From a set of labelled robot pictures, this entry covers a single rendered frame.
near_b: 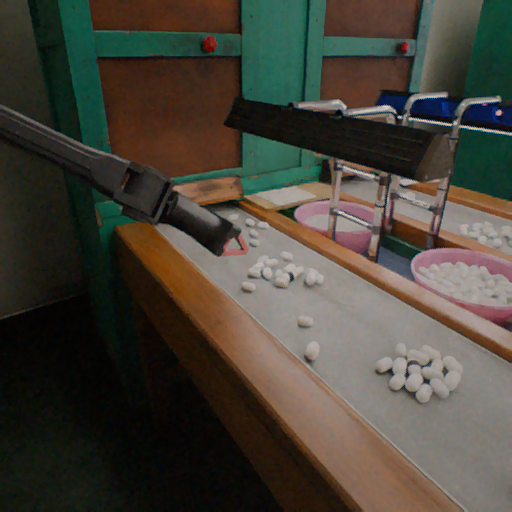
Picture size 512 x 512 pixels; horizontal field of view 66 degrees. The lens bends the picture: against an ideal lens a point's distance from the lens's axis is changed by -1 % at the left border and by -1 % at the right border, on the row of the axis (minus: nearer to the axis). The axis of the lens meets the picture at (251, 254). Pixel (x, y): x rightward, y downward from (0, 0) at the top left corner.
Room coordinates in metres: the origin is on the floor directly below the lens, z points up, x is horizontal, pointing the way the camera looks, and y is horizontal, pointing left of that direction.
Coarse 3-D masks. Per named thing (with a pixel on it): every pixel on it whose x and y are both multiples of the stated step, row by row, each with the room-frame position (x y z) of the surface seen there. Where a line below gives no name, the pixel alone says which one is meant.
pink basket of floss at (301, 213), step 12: (312, 204) 1.27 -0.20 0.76; (324, 204) 1.28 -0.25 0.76; (348, 204) 1.27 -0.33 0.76; (360, 204) 1.25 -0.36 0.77; (300, 216) 1.21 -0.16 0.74; (372, 216) 1.19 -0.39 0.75; (312, 228) 1.06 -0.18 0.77; (336, 240) 1.04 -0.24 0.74; (348, 240) 1.04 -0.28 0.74; (360, 240) 1.05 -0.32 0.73; (360, 252) 1.08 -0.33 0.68
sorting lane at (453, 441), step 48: (192, 240) 1.04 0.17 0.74; (288, 240) 1.04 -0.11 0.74; (240, 288) 0.78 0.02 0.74; (288, 288) 0.78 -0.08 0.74; (336, 288) 0.78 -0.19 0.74; (288, 336) 0.60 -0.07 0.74; (336, 336) 0.60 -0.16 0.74; (384, 336) 0.60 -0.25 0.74; (432, 336) 0.60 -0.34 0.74; (336, 384) 0.48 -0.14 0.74; (384, 384) 0.48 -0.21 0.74; (480, 384) 0.48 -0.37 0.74; (384, 432) 0.39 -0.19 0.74; (432, 432) 0.39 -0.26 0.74; (480, 432) 0.39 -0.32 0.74; (432, 480) 0.32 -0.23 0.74; (480, 480) 0.32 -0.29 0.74
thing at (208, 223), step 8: (200, 208) 0.67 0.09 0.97; (200, 216) 0.66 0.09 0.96; (208, 216) 0.67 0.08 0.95; (216, 216) 0.70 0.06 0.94; (200, 224) 0.65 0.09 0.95; (208, 224) 0.66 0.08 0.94; (216, 224) 0.68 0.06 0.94; (224, 224) 0.68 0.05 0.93; (232, 224) 0.67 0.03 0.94; (184, 232) 0.66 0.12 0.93; (192, 232) 0.65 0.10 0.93; (200, 232) 0.66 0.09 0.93; (208, 232) 0.66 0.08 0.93; (216, 232) 0.67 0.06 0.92; (224, 232) 0.67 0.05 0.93; (232, 232) 0.66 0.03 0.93; (200, 240) 0.67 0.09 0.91; (208, 240) 0.67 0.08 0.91; (216, 240) 0.67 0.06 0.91; (224, 240) 0.65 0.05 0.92; (208, 248) 0.67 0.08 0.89; (216, 248) 0.65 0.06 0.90; (224, 248) 0.65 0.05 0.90
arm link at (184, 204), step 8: (176, 192) 0.66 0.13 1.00; (168, 200) 0.65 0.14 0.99; (176, 200) 0.64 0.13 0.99; (184, 200) 0.65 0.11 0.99; (168, 208) 0.64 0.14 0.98; (176, 208) 0.63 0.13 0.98; (184, 208) 0.64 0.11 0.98; (192, 208) 0.65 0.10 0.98; (160, 216) 0.65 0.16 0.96; (168, 216) 0.63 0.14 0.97; (176, 216) 0.63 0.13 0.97; (184, 216) 0.64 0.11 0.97; (192, 216) 0.65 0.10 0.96; (176, 224) 0.64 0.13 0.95; (184, 224) 0.64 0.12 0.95; (192, 224) 0.65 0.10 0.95
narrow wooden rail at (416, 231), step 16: (320, 208) 1.42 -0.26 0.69; (352, 208) 1.29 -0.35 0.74; (384, 224) 1.17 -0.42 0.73; (400, 224) 1.12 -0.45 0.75; (416, 224) 1.10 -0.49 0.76; (416, 240) 1.07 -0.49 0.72; (448, 240) 0.99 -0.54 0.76; (464, 240) 0.98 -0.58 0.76; (496, 256) 0.89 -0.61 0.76; (496, 272) 0.87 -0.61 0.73
